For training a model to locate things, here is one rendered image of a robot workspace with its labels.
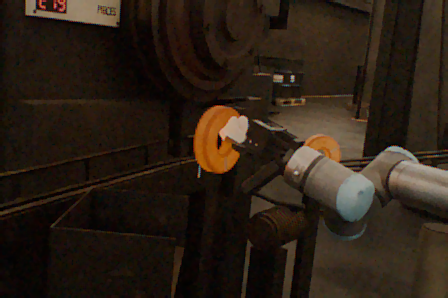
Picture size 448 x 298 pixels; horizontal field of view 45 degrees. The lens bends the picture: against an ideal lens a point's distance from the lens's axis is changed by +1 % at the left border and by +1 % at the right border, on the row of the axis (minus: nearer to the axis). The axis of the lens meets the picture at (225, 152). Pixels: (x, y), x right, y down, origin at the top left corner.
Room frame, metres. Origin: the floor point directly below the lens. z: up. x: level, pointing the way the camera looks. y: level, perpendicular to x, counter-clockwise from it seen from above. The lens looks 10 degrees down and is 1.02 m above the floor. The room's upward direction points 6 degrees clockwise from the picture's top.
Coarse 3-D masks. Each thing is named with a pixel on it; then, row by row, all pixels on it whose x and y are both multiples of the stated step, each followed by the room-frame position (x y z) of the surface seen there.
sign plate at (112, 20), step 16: (32, 0) 1.20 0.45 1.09; (48, 0) 1.23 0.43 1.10; (80, 0) 1.31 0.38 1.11; (96, 0) 1.35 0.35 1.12; (112, 0) 1.39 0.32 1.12; (48, 16) 1.24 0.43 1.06; (64, 16) 1.27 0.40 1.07; (80, 16) 1.31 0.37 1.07; (96, 16) 1.35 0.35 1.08; (112, 16) 1.39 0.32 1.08
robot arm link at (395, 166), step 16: (384, 160) 1.15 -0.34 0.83; (400, 160) 1.12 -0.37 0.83; (416, 160) 1.15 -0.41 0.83; (368, 176) 1.13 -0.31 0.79; (384, 176) 1.11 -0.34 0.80; (400, 176) 1.07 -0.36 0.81; (416, 176) 1.04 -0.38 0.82; (432, 176) 1.01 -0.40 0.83; (384, 192) 1.12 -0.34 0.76; (400, 192) 1.07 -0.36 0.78; (416, 192) 1.02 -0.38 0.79; (432, 192) 0.98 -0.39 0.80; (432, 208) 0.99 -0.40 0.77
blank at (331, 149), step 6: (312, 138) 1.77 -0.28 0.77; (318, 138) 1.77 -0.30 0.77; (324, 138) 1.78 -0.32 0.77; (330, 138) 1.79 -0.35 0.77; (306, 144) 1.76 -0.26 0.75; (312, 144) 1.76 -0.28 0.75; (318, 144) 1.77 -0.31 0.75; (324, 144) 1.78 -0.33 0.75; (330, 144) 1.79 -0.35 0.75; (336, 144) 1.80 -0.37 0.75; (324, 150) 1.81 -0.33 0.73; (330, 150) 1.79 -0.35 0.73; (336, 150) 1.80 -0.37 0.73; (330, 156) 1.79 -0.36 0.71; (336, 156) 1.80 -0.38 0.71; (336, 162) 1.80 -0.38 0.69
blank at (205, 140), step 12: (216, 108) 1.20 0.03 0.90; (228, 108) 1.22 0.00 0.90; (204, 120) 1.18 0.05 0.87; (216, 120) 1.18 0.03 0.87; (228, 120) 1.22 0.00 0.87; (204, 132) 1.16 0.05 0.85; (216, 132) 1.18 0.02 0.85; (204, 144) 1.15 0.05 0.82; (216, 144) 1.18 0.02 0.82; (204, 156) 1.16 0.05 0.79; (216, 156) 1.19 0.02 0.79; (228, 156) 1.23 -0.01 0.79; (204, 168) 1.19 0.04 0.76; (216, 168) 1.19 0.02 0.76; (228, 168) 1.23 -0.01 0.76
